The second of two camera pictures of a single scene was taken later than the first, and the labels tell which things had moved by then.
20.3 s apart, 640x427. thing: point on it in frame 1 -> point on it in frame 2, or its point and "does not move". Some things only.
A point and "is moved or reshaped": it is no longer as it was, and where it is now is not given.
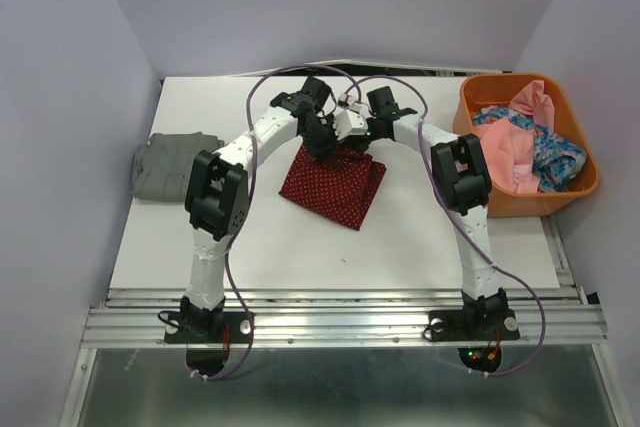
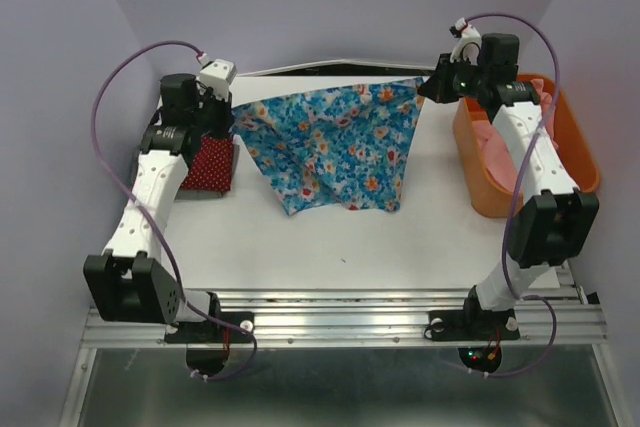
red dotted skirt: x=340 y=187 is moved or reshaped
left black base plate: x=193 y=327 does not move
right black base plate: x=472 y=325 does not move
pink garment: x=509 y=145 does not move
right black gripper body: x=358 y=144 -> x=468 y=79
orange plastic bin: x=497 y=90 does not move
